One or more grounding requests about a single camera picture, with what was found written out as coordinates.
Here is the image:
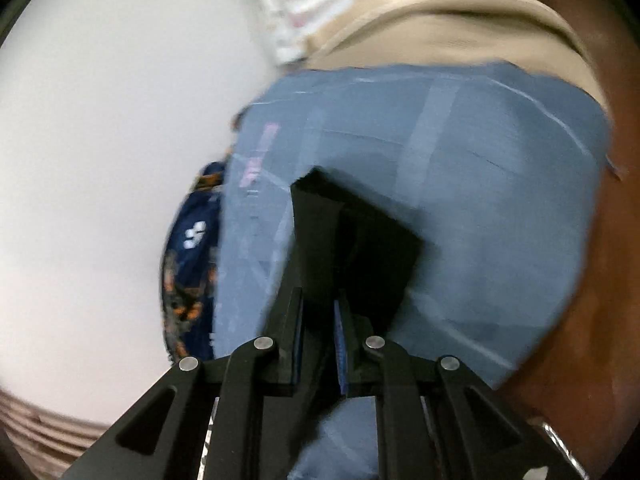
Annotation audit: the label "black pants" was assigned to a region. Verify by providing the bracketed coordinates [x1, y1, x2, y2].
[262, 167, 424, 478]

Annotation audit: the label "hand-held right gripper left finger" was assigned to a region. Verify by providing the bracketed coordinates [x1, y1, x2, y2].
[62, 287, 306, 480]

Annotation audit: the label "blue blanket with white lines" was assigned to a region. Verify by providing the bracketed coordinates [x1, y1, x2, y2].
[212, 62, 615, 480]

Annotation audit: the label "white printed cloth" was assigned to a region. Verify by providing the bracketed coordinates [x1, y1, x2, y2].
[234, 0, 503, 67]

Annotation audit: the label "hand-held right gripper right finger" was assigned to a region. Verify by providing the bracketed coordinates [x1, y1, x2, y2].
[333, 299, 590, 480]

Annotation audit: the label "navy floral cloth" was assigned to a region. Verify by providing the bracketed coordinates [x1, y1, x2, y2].
[159, 160, 229, 362]

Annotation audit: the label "brown wooden headboard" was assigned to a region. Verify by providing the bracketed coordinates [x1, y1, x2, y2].
[487, 0, 640, 480]

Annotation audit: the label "beige cloth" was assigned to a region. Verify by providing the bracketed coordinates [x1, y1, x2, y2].
[300, 0, 615, 118]

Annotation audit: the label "ribbed ceiling cornice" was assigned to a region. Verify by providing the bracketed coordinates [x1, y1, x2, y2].
[0, 389, 117, 479]

